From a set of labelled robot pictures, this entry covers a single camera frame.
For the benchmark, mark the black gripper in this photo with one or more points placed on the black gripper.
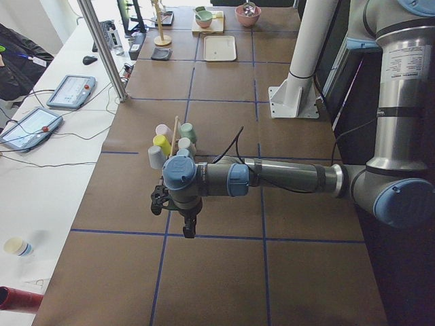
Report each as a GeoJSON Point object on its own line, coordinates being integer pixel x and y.
{"type": "Point", "coordinates": [187, 214]}

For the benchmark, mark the green cup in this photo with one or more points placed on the green cup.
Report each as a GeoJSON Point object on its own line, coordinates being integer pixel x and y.
{"type": "Point", "coordinates": [187, 130]}

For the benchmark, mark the grey cup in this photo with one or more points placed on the grey cup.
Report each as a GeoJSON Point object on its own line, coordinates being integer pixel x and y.
{"type": "Point", "coordinates": [156, 157]}

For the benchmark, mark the black monitor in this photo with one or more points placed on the black monitor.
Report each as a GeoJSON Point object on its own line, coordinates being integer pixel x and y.
{"type": "Point", "coordinates": [131, 17]}

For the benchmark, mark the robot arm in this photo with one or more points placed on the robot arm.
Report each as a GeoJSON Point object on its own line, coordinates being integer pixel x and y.
{"type": "Point", "coordinates": [390, 185]}

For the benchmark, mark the paper cup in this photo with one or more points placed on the paper cup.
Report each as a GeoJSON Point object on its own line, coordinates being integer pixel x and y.
{"type": "Point", "coordinates": [18, 246]}

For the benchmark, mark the teach pendant tablet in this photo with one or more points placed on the teach pendant tablet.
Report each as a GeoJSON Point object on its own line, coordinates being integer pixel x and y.
{"type": "Point", "coordinates": [72, 92]}
{"type": "Point", "coordinates": [32, 130]}

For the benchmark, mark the beige rabbit tray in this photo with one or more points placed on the beige rabbit tray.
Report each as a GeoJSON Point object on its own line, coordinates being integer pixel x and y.
{"type": "Point", "coordinates": [219, 48]}

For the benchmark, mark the beige cup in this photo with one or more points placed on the beige cup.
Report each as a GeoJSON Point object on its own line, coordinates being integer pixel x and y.
{"type": "Point", "coordinates": [186, 143]}

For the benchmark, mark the wooden cutting board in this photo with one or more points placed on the wooden cutting board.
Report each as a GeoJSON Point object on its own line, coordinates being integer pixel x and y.
{"type": "Point", "coordinates": [217, 24]}

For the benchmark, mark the red cylinder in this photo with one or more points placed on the red cylinder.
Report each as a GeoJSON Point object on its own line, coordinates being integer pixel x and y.
{"type": "Point", "coordinates": [20, 301]}

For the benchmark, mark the white wire cup rack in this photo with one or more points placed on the white wire cup rack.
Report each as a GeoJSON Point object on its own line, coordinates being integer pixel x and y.
{"type": "Point", "coordinates": [176, 136]}

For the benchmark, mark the black computer mouse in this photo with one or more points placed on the black computer mouse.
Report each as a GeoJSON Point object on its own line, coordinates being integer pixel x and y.
{"type": "Point", "coordinates": [87, 60]}

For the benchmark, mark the grey folded cloth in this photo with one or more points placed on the grey folded cloth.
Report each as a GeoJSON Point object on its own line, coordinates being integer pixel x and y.
{"type": "Point", "coordinates": [161, 54]}

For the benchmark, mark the white mounting post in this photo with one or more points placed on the white mounting post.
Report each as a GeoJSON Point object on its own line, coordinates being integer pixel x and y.
{"type": "Point", "coordinates": [295, 97]}

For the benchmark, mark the black keyboard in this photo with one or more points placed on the black keyboard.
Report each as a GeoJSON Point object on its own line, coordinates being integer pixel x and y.
{"type": "Point", "coordinates": [107, 27]}

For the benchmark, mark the lower teach pendant tablet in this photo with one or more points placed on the lower teach pendant tablet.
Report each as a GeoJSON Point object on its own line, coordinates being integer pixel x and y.
{"type": "Point", "coordinates": [32, 130]}

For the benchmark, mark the aluminium frame post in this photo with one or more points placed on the aluminium frame post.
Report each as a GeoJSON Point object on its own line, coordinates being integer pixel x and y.
{"type": "Point", "coordinates": [92, 22]}

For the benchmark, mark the blue-grey cup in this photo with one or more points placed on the blue-grey cup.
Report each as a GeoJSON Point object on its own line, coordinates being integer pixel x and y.
{"type": "Point", "coordinates": [184, 152]}

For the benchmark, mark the pink cup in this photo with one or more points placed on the pink cup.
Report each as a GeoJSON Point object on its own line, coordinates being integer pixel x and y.
{"type": "Point", "coordinates": [163, 129]}

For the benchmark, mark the yellow cup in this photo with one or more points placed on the yellow cup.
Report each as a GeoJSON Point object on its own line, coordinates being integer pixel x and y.
{"type": "Point", "coordinates": [163, 142]}

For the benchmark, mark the wooden stand with round base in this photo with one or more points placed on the wooden stand with round base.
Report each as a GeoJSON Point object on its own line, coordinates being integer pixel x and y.
{"type": "Point", "coordinates": [162, 39]}

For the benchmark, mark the upper teach pendant tablet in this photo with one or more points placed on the upper teach pendant tablet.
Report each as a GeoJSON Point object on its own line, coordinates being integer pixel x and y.
{"type": "Point", "coordinates": [72, 92]}

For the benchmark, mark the black square tray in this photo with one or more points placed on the black square tray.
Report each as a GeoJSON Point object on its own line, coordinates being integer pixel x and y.
{"type": "Point", "coordinates": [166, 18]}

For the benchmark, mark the green bowl on board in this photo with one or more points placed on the green bowl on board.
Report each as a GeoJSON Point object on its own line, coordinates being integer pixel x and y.
{"type": "Point", "coordinates": [203, 15]}

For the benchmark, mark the black power strip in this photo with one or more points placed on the black power strip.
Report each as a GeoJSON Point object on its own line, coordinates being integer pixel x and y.
{"type": "Point", "coordinates": [135, 44]}

